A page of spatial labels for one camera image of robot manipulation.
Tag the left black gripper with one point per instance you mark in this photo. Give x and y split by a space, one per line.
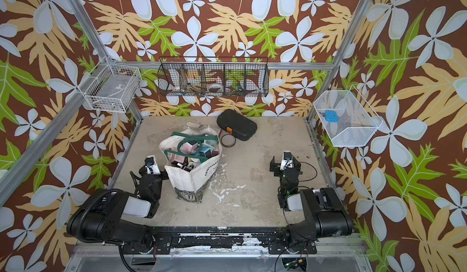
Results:
165 174

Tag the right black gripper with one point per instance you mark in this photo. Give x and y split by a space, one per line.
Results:
273 165

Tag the cream tote bag green handles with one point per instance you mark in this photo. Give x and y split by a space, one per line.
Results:
192 157

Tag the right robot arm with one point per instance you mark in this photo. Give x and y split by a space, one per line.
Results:
324 213

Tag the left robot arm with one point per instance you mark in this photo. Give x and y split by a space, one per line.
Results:
99 219

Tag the black hard case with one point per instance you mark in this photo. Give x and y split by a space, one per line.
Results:
236 124

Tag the brown tape roll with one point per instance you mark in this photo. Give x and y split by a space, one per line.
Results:
228 141

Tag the blue object in basket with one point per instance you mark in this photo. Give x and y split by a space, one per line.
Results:
331 116

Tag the white tape roll in basket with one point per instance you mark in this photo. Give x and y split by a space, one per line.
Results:
215 88

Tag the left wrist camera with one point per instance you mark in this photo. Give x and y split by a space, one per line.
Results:
151 166

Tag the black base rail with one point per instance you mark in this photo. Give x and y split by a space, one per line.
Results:
273 240

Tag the white wire basket right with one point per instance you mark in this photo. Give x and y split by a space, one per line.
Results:
358 120

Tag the white wire basket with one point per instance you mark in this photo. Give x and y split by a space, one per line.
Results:
358 120
110 86

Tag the white wire basket left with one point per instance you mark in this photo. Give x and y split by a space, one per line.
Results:
110 86

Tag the black wire basket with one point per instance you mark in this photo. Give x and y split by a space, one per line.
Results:
239 76

